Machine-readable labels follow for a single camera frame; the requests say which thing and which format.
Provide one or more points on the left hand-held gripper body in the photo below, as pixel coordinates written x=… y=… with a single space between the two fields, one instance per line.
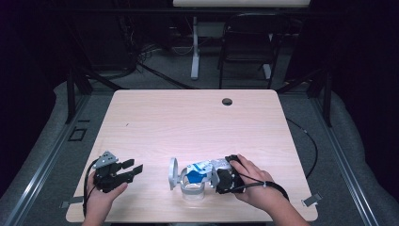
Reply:
x=106 y=177

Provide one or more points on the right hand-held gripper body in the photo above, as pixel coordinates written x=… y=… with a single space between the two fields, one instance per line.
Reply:
x=227 y=182

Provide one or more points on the blue and white salt bag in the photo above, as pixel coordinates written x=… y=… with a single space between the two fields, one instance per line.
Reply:
x=200 y=172

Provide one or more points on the person's left hand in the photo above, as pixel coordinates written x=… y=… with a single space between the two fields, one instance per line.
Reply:
x=100 y=202

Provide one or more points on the person's right hand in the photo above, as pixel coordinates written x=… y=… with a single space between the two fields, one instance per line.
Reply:
x=255 y=191

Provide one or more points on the black metal stand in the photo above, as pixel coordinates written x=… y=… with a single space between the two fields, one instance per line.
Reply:
x=327 y=100
x=71 y=97

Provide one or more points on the white desk leg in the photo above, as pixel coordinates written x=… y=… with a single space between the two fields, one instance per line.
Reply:
x=195 y=53

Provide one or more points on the black folding chair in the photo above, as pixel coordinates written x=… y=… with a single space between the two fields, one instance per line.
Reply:
x=251 y=47

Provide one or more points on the grey metal table bracket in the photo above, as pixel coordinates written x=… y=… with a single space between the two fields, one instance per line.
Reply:
x=70 y=201
x=313 y=199

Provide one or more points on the black floor socket frame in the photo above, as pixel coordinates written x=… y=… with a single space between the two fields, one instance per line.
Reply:
x=77 y=134

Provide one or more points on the aluminium floor rail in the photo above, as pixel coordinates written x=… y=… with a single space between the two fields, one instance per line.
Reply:
x=47 y=163
x=345 y=166

